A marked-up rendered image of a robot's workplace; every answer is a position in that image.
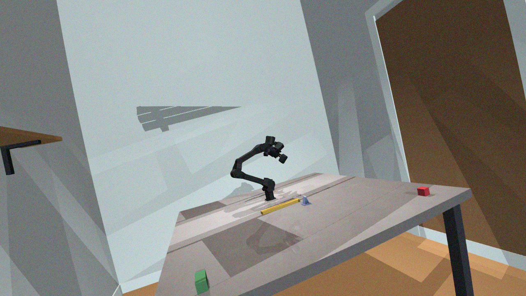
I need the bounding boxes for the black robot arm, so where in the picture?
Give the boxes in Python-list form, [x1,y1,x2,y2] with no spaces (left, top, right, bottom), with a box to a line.
[230,136,284,201]

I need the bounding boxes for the green rectangular block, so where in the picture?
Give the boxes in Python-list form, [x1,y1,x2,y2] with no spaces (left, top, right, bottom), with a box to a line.
[195,270,209,294]

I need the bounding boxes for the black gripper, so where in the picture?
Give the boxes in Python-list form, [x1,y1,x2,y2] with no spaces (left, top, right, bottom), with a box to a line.
[270,146,288,164]

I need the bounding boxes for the red cube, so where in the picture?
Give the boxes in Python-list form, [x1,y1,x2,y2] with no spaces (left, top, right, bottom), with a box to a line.
[417,187,430,196]

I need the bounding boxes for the yellow bar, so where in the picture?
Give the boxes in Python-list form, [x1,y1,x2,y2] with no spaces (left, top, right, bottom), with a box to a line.
[261,198,300,215]

